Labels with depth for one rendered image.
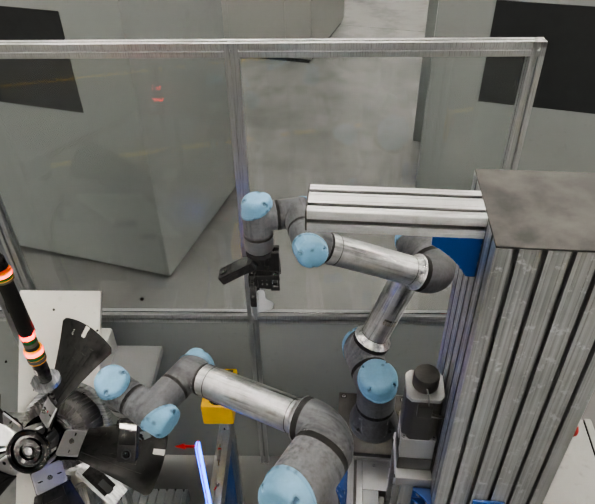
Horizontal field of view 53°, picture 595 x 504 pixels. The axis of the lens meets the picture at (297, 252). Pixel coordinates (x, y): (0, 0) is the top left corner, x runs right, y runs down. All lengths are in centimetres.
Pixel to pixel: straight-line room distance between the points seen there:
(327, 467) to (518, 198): 59
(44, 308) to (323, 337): 104
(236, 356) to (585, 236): 171
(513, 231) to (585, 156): 279
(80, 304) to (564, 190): 145
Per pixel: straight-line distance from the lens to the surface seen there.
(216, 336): 244
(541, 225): 109
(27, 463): 184
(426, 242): 162
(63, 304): 204
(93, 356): 174
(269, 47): 176
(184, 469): 314
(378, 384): 177
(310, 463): 113
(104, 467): 178
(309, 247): 133
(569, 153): 382
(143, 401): 136
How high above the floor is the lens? 262
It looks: 38 degrees down
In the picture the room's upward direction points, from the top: 1 degrees counter-clockwise
